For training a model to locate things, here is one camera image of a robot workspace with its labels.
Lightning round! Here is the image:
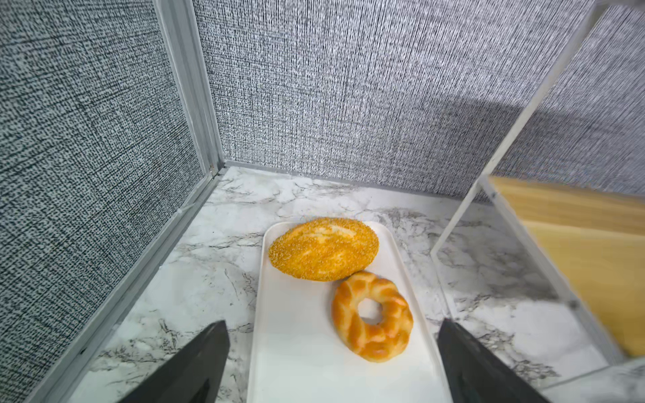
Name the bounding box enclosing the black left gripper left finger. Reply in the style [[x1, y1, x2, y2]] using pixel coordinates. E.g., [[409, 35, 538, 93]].
[[121, 321, 230, 402]]

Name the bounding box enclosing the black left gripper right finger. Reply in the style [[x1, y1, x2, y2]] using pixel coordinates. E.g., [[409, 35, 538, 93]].
[[438, 319, 549, 403]]

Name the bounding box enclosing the wooden two-tier shelf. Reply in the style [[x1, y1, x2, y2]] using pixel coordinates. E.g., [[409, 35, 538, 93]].
[[431, 1, 644, 364]]

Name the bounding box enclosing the white rectangular tray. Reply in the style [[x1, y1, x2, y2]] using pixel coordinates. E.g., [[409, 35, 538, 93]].
[[246, 220, 453, 403]]

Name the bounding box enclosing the sesame seeded bread loaf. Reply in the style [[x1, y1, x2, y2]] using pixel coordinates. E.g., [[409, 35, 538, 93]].
[[268, 218, 380, 282]]

